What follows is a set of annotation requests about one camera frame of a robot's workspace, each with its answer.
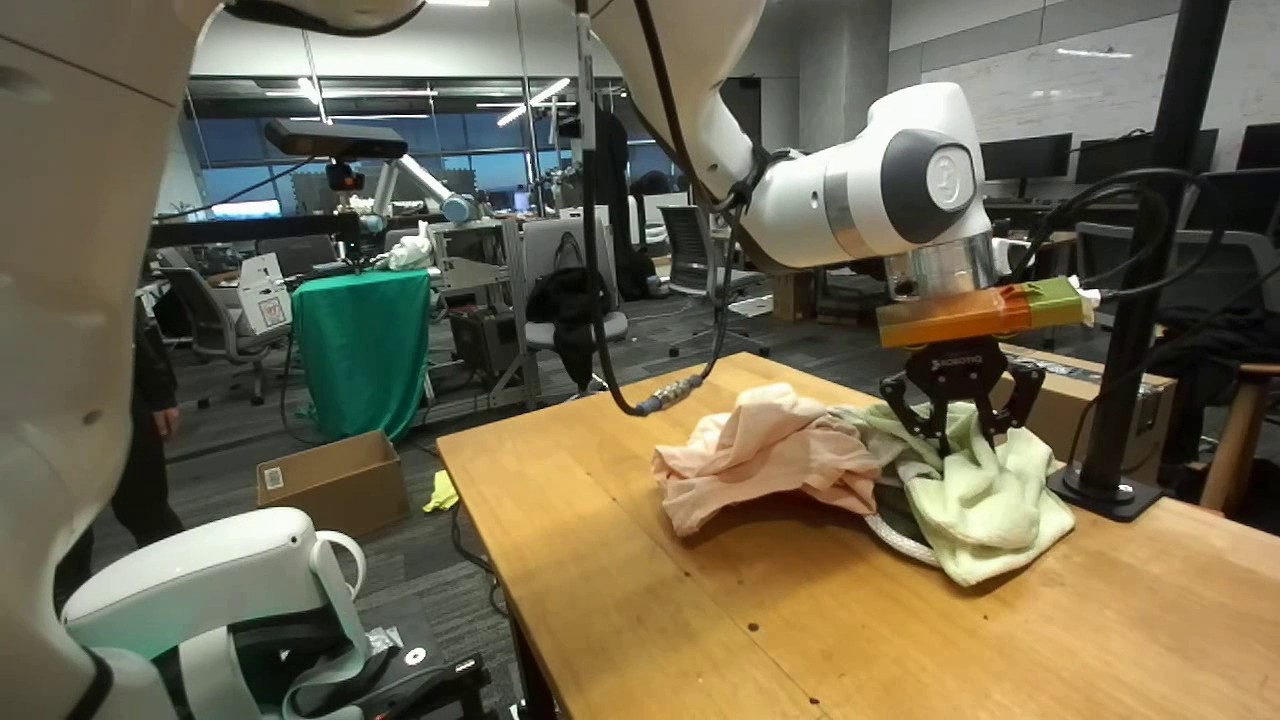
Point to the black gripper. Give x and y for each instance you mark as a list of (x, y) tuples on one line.
[(961, 364)]

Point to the black metal rail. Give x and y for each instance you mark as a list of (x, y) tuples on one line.
[(254, 230)]

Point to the black computer monitor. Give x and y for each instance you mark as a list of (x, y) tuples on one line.
[(1123, 158), (1034, 158), (1261, 147)]

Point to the black stereo camera bar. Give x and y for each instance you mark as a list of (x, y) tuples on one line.
[(335, 142)]

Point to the white wall board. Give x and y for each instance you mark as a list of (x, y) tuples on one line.
[(1064, 81)]

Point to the yellow glove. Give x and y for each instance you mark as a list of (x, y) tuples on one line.
[(443, 494)]

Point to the pale green cloth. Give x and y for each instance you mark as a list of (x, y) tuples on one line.
[(984, 514)]

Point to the wooden stool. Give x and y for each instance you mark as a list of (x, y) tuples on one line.
[(1232, 447)]

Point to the person in dark clothes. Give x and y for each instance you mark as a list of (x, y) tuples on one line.
[(151, 384)]

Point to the black camera stand pole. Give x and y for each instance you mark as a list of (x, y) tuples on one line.
[(1135, 344)]

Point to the small open cardboard box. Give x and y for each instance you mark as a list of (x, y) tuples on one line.
[(340, 487)]

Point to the cardboard box with black tape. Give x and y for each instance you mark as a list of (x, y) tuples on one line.
[(1064, 402)]

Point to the white panel with print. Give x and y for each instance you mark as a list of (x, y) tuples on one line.
[(264, 298)]

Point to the white cabinet with logo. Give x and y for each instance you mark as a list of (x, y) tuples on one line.
[(544, 246)]

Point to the green fabric cover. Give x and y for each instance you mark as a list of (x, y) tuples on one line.
[(361, 344)]

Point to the grey office chair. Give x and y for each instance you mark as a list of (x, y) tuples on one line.
[(1242, 264)]

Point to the peach cloth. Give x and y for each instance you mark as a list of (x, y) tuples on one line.
[(763, 462)]

